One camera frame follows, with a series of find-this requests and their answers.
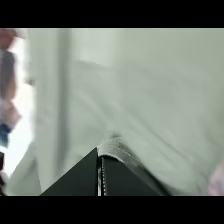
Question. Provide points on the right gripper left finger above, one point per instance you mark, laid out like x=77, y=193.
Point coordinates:
x=81, y=180

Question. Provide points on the grey garment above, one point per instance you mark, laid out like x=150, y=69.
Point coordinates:
x=150, y=100

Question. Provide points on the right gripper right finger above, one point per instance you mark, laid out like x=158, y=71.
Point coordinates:
x=126, y=181

